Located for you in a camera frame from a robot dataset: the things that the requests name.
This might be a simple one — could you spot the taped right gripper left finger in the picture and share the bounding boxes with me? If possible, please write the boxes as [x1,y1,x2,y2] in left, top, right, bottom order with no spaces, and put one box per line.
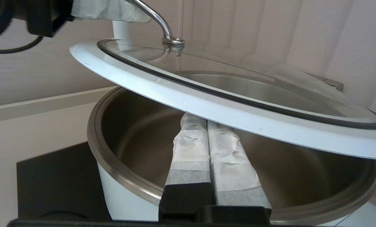
[159,113,214,223]

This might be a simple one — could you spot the white support pole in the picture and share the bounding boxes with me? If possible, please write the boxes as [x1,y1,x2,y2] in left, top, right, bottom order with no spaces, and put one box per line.
[112,20,133,48]

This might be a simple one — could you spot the wide black glass cooktop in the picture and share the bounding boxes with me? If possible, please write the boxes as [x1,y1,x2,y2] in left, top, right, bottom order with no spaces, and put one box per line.
[16,141,113,222]

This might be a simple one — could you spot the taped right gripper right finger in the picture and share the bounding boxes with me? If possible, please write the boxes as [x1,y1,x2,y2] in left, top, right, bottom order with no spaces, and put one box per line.
[207,121,272,209]

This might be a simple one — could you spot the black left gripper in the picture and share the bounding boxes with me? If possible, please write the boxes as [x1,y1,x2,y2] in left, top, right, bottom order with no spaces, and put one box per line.
[0,0,152,38]

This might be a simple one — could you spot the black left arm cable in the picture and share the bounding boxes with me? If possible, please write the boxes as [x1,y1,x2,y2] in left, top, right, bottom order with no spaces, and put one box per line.
[0,34,45,54]

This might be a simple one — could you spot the white round pot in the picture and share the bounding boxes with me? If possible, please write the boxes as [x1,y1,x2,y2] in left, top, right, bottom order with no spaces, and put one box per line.
[87,71,376,226]

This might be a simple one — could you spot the glass lid with metal handle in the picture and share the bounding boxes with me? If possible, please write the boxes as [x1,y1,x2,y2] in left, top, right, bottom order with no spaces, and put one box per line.
[70,0,376,160]

